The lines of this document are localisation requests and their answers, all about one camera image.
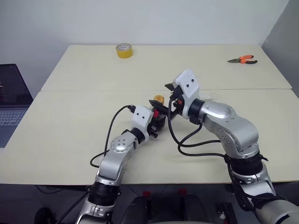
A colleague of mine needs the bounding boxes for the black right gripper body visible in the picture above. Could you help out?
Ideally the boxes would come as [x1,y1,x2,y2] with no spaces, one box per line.
[168,84,187,120]

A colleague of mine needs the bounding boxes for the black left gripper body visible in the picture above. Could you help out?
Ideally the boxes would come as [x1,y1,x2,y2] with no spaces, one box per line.
[147,111,167,140]

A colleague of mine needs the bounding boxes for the clear red-label drink bottle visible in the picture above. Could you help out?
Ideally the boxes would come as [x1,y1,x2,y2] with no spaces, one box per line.
[153,94,167,119]

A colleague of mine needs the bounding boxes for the yellow tape roll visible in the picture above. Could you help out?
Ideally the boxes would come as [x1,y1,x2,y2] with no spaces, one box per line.
[115,43,134,59]

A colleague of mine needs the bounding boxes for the grey laptop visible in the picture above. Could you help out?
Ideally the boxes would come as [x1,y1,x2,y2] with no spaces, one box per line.
[0,63,34,148]

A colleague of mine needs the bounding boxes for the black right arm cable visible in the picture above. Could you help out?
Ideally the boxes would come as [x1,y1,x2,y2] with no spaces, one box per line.
[167,98,231,161]

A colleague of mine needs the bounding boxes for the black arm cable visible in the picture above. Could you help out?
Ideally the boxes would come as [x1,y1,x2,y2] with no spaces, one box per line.
[167,98,231,161]
[90,105,137,168]

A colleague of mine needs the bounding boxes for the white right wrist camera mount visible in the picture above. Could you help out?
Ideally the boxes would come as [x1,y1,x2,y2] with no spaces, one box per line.
[174,69,202,119]

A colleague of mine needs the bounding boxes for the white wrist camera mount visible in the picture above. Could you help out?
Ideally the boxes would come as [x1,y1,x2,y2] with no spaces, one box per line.
[174,69,202,119]
[131,105,153,143]

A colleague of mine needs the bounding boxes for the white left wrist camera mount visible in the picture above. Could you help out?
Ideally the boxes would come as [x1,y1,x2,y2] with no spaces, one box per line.
[131,105,153,143]

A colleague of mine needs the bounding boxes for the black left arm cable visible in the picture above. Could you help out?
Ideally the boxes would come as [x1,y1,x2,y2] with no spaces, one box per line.
[90,105,137,168]

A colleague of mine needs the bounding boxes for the orange-handled pliers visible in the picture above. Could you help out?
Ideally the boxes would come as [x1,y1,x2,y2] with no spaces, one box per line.
[228,55,258,65]

